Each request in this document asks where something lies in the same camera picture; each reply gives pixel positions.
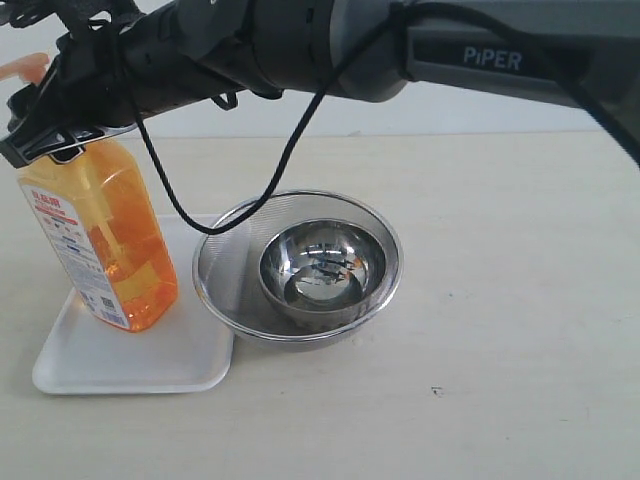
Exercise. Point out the steel mesh strainer basket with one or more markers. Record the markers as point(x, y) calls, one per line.
point(226, 278)

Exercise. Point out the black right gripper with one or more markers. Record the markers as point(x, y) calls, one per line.
point(70, 101)

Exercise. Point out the small stainless steel bowl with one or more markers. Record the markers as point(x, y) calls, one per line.
point(324, 274)

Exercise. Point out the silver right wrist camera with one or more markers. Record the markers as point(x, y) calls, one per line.
point(75, 15)

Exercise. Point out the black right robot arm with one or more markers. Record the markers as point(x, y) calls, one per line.
point(579, 54)

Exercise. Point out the white rectangular plastic tray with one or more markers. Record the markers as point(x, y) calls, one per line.
point(188, 350)

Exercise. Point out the orange pump soap bottle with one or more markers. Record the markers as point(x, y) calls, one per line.
point(96, 213)

